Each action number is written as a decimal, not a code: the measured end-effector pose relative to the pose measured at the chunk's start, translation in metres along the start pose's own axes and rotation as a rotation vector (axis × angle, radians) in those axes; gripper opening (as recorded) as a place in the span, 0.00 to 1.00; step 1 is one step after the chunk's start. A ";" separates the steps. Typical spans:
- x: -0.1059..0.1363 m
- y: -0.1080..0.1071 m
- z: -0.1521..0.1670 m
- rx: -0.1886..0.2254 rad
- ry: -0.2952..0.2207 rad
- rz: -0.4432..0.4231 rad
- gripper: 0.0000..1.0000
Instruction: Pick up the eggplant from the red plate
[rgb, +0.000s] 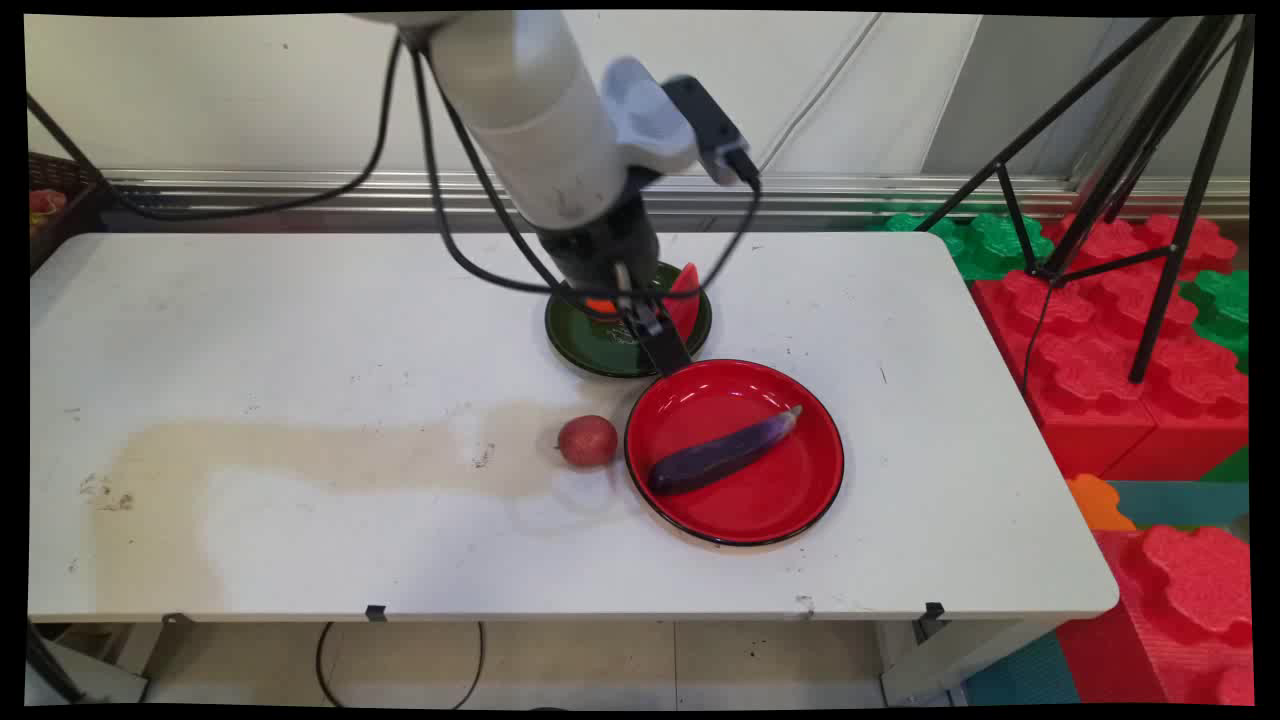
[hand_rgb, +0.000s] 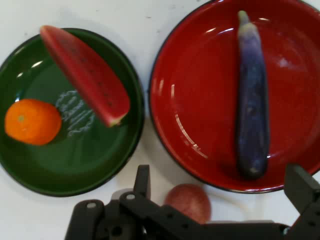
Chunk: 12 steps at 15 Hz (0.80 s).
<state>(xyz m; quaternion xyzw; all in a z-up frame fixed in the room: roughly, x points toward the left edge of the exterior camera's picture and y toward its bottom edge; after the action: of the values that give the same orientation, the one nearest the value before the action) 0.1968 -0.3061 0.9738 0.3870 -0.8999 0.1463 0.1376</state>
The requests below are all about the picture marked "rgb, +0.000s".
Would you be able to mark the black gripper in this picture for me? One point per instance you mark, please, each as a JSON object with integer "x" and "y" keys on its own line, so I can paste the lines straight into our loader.
{"x": 600, "y": 245}

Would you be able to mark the purple toy eggplant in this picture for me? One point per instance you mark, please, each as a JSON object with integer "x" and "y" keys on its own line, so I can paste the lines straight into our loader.
{"x": 720, "y": 455}

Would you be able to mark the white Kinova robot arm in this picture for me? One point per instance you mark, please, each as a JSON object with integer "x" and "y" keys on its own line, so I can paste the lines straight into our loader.
{"x": 530, "y": 110}

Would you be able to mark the red watermelon slice toy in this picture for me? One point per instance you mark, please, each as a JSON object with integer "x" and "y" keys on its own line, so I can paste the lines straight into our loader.
{"x": 685, "y": 300}

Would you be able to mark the orange carrot piece toy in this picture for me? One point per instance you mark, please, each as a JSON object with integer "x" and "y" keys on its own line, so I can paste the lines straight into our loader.
{"x": 600, "y": 306}

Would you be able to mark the dark green plate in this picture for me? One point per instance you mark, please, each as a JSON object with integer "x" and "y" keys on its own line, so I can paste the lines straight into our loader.
{"x": 600, "y": 345}

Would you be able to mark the red round potato toy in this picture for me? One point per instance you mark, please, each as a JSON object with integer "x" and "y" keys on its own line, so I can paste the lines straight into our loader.
{"x": 587, "y": 441}

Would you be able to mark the red plate black rim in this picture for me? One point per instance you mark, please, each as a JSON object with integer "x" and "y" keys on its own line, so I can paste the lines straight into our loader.
{"x": 760, "y": 480}

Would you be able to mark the black table edge clip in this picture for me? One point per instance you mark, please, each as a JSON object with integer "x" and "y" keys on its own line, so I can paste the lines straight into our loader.
{"x": 376, "y": 613}
{"x": 934, "y": 612}

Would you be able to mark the large red foam block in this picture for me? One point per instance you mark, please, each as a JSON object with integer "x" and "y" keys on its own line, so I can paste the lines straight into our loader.
{"x": 1090, "y": 370}

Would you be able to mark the white table leg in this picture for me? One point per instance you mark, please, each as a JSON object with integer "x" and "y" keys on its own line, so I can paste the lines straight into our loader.
{"x": 950, "y": 660}

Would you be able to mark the orange foam block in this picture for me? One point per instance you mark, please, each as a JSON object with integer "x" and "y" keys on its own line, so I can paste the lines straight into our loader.
{"x": 1098, "y": 503}

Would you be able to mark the black tripod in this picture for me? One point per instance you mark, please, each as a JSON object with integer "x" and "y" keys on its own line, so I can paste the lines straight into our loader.
{"x": 1150, "y": 160}

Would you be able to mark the grey table edge clip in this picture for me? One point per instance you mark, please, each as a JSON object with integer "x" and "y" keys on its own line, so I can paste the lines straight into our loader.
{"x": 176, "y": 619}

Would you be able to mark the teal foam mat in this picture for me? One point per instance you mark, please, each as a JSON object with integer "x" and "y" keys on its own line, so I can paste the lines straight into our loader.
{"x": 1185, "y": 503}

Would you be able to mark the dark wicker basket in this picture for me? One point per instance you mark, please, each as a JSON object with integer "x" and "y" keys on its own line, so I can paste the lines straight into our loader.
{"x": 60, "y": 215}

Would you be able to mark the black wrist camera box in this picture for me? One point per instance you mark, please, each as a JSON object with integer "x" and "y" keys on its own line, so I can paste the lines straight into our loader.
{"x": 712, "y": 125}

